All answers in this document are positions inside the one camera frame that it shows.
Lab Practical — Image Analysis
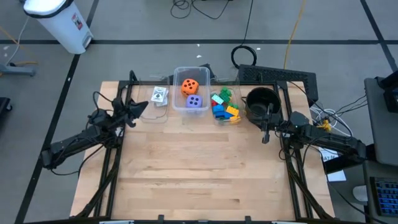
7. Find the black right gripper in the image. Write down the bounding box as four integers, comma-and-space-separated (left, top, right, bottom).
253, 103, 292, 144

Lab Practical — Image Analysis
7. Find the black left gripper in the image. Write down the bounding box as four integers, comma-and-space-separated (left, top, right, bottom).
110, 96, 149, 128

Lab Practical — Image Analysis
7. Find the white playing card deck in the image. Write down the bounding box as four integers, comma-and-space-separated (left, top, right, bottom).
155, 90, 170, 108
150, 86, 169, 103

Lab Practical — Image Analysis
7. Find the orange foam die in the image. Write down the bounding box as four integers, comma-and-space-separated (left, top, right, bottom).
180, 78, 200, 98

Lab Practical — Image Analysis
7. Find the purple foam die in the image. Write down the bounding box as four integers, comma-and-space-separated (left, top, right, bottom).
185, 94, 203, 109

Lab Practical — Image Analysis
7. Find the shallow clear plastic bin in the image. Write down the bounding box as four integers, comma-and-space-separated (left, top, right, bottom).
210, 76, 247, 126
136, 74, 171, 123

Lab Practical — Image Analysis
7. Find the black bucket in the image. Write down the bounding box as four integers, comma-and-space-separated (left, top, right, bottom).
245, 86, 282, 125

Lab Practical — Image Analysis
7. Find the black perforated panel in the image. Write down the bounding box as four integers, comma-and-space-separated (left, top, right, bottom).
238, 63, 319, 107

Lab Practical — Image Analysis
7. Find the tall clear plastic bin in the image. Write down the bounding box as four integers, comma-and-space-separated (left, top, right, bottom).
172, 66, 211, 118

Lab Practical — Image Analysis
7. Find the white paper sheet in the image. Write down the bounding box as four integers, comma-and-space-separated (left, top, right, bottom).
318, 147, 348, 183

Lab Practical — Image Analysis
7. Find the black desk beam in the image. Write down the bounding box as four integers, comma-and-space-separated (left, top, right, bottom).
322, 143, 377, 175

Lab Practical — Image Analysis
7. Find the white trash can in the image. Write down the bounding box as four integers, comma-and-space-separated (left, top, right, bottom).
23, 0, 94, 55

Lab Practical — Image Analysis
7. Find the white computer mouse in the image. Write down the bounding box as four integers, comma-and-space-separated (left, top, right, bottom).
352, 185, 369, 203

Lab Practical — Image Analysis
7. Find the grey stand base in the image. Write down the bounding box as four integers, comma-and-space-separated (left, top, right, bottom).
0, 63, 37, 78

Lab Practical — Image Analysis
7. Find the black equipment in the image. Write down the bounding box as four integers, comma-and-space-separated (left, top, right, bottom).
0, 96, 14, 121

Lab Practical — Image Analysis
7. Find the backlit keyboard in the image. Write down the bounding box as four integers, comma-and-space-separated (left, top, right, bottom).
369, 176, 398, 218

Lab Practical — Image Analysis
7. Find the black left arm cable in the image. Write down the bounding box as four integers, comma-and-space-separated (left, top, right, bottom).
92, 91, 114, 113

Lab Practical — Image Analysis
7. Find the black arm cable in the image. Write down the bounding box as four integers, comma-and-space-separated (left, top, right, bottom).
92, 91, 114, 113
285, 81, 354, 138

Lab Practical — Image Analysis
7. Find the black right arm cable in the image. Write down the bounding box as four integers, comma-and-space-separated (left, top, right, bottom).
285, 81, 354, 138

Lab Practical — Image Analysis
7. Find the yellow cable connector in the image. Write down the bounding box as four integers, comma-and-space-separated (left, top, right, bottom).
317, 119, 332, 133

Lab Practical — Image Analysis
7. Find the black coiled cable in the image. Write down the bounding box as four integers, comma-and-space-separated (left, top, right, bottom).
230, 0, 258, 70

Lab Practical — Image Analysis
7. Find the yellow cable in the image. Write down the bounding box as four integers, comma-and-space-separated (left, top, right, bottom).
282, 0, 307, 70

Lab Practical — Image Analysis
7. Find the black looped cable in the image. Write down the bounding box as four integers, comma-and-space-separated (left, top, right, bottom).
170, 0, 233, 20

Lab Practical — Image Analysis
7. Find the thin white cable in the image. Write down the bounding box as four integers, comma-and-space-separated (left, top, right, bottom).
4, 17, 30, 66

